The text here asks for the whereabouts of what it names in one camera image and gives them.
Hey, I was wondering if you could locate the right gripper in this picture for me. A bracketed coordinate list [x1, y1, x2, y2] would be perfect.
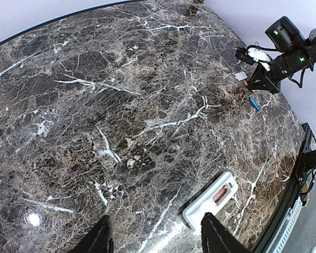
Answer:
[246, 64, 281, 94]

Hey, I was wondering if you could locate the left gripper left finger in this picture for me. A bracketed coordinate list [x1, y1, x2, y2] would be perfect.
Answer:
[69, 215, 114, 253]

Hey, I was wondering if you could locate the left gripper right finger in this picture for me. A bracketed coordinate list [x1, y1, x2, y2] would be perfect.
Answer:
[201, 212, 251, 253]

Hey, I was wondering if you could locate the grey battery cover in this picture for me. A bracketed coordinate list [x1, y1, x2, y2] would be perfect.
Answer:
[234, 71, 248, 81]

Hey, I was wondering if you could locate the blue battery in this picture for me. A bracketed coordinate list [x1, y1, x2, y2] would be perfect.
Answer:
[249, 98, 261, 112]

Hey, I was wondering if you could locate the white remote control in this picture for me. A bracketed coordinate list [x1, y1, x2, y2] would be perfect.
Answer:
[182, 172, 238, 233]

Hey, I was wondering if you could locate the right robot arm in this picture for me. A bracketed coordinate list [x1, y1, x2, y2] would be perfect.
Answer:
[244, 16, 316, 94]

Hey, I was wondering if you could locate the white slotted cable duct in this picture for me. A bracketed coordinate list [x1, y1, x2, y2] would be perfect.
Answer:
[266, 200, 316, 252]

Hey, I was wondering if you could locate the black front rail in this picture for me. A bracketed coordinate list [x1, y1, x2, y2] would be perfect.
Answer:
[251, 123, 316, 252]

